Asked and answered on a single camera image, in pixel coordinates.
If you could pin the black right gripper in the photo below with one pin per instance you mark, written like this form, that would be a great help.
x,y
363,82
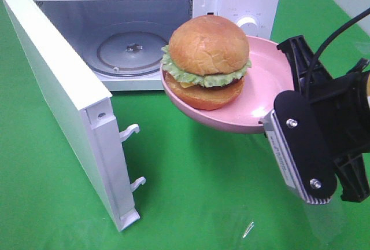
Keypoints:
x,y
341,109

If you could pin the pink plate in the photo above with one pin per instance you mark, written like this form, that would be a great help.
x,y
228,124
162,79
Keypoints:
x,y
269,75

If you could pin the burger with lettuce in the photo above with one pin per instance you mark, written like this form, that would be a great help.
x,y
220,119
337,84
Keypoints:
x,y
205,62

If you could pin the white microwave door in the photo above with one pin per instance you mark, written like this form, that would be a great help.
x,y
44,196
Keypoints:
x,y
82,106

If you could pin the clear tape patch far right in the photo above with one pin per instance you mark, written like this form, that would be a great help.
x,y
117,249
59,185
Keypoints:
x,y
363,47

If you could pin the clear tape patch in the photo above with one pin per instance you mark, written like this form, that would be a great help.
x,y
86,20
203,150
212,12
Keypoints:
x,y
326,221
232,227
363,47

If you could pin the white power knob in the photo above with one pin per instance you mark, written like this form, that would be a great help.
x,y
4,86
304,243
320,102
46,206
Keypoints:
x,y
249,25

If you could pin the clear tape patch centre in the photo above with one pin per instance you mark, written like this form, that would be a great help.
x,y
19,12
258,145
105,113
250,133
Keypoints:
x,y
232,227

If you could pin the glass turntable plate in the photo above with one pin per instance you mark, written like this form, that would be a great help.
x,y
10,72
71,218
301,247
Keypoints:
x,y
127,49

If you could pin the white microwave oven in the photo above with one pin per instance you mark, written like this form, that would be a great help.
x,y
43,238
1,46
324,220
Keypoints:
x,y
76,20

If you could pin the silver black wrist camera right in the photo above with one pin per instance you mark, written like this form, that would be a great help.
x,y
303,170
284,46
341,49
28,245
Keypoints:
x,y
299,148

